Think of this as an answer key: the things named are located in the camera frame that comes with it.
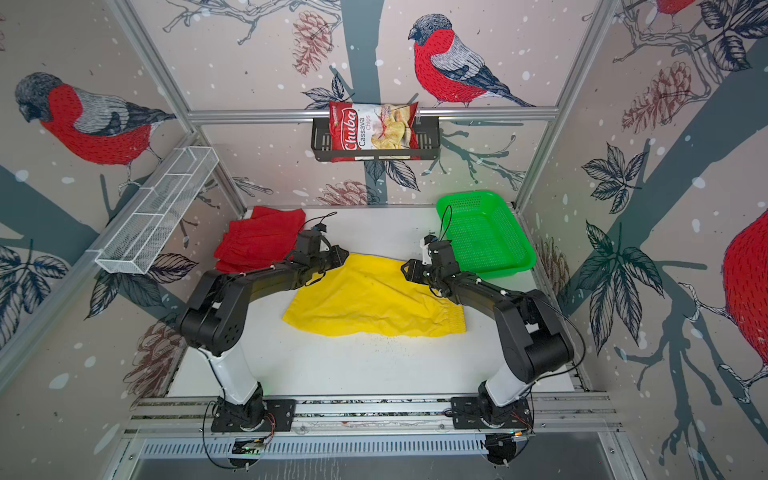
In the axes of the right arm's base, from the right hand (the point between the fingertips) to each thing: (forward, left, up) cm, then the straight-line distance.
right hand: (404, 272), depth 92 cm
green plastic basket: (+22, -31, -8) cm, 39 cm away
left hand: (+6, +18, +3) cm, 19 cm away
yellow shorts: (-5, +11, -6) cm, 13 cm away
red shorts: (+15, +53, -3) cm, 55 cm away
